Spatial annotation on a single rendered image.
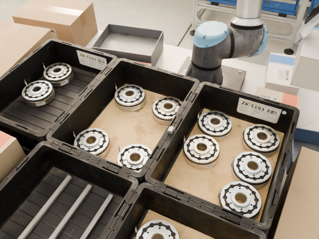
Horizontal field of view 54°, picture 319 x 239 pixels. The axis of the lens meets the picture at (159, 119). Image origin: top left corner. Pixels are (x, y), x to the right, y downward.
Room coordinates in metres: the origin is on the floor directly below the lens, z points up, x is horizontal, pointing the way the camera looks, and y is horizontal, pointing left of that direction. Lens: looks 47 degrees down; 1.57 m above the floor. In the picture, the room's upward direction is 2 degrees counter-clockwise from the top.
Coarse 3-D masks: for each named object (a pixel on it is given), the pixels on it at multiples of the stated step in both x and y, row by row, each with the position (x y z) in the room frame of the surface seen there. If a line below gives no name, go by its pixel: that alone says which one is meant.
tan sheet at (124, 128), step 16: (160, 96) 0.79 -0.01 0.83; (112, 112) 0.72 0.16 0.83; (128, 112) 0.72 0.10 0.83; (144, 112) 0.72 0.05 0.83; (112, 128) 0.66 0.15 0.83; (128, 128) 0.65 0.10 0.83; (144, 128) 0.65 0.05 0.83; (160, 128) 0.65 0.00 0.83; (112, 144) 0.59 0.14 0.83; (128, 144) 0.59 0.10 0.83; (144, 144) 0.59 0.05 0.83; (112, 160) 0.53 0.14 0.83
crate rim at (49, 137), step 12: (120, 60) 0.87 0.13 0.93; (108, 72) 0.82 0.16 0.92; (168, 72) 0.80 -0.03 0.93; (96, 84) 0.75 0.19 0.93; (84, 96) 0.70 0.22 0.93; (72, 108) 0.65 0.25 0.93; (180, 108) 0.63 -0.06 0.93; (60, 120) 0.60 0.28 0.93; (48, 132) 0.56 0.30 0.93; (60, 144) 0.52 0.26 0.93; (96, 156) 0.47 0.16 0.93; (120, 168) 0.43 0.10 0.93; (144, 168) 0.43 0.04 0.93; (144, 180) 0.41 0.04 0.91
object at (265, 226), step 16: (192, 96) 0.68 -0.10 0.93; (256, 96) 0.67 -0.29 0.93; (176, 128) 0.57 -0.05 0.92; (288, 144) 0.49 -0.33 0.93; (160, 160) 0.46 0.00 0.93; (176, 192) 0.36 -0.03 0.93; (272, 192) 0.36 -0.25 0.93; (224, 208) 0.32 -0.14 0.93; (272, 208) 0.32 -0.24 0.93; (256, 224) 0.28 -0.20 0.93
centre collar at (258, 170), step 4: (248, 160) 0.49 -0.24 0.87; (252, 160) 0.49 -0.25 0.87; (256, 160) 0.49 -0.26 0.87; (244, 164) 0.48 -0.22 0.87; (256, 164) 0.48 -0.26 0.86; (260, 164) 0.48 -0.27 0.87; (244, 168) 0.47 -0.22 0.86; (248, 168) 0.46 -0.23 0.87; (260, 168) 0.46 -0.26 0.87; (248, 172) 0.45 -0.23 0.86; (252, 172) 0.45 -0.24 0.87; (256, 172) 0.45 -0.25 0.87
